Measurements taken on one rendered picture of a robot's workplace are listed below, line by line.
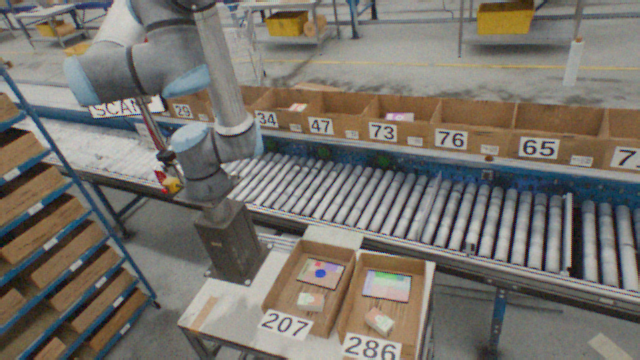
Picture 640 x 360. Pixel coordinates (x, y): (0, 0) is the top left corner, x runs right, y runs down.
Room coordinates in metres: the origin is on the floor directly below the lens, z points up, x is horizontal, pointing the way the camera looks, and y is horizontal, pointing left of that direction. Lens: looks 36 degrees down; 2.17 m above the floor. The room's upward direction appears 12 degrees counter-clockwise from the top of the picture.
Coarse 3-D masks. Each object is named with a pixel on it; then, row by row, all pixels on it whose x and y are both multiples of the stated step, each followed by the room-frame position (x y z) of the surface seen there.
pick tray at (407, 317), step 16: (368, 256) 1.16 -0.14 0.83; (384, 256) 1.13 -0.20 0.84; (400, 272) 1.09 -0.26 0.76; (416, 272) 1.07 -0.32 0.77; (352, 288) 1.02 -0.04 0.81; (416, 288) 1.00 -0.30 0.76; (352, 304) 0.99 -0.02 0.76; (368, 304) 0.97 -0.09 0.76; (384, 304) 0.96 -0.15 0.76; (400, 304) 0.94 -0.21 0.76; (416, 304) 0.93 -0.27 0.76; (352, 320) 0.92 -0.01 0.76; (400, 320) 0.87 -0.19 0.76; (416, 320) 0.86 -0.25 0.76; (368, 336) 0.84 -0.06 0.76; (400, 336) 0.81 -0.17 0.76; (416, 336) 0.75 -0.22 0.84; (416, 352) 0.74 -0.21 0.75
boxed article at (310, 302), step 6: (300, 294) 1.06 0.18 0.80; (306, 294) 1.05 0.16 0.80; (312, 294) 1.04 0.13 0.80; (318, 294) 1.04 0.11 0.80; (300, 300) 1.03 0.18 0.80; (306, 300) 1.02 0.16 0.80; (312, 300) 1.01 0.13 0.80; (318, 300) 1.01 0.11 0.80; (300, 306) 1.01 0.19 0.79; (306, 306) 1.00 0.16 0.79; (312, 306) 0.99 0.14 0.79; (318, 306) 0.98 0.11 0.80
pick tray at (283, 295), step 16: (304, 240) 1.31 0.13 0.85; (288, 256) 1.23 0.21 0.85; (304, 256) 1.30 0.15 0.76; (320, 256) 1.28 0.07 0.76; (336, 256) 1.24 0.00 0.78; (352, 256) 1.16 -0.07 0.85; (288, 272) 1.20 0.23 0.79; (352, 272) 1.13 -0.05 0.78; (272, 288) 1.09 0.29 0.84; (288, 288) 1.13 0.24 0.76; (304, 288) 1.11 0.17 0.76; (320, 288) 1.10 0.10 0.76; (272, 304) 1.05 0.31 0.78; (288, 304) 1.05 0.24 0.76; (336, 304) 0.96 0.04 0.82; (320, 320) 0.95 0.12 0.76; (320, 336) 0.88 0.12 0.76
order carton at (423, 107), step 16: (384, 96) 2.20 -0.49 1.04; (400, 96) 2.14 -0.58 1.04; (416, 96) 2.09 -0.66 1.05; (368, 112) 2.08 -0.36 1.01; (384, 112) 2.20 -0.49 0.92; (400, 112) 2.15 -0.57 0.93; (416, 112) 2.09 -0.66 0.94; (432, 112) 2.04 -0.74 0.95; (368, 128) 1.96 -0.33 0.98; (400, 128) 1.85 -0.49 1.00; (416, 128) 1.81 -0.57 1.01; (400, 144) 1.86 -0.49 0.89
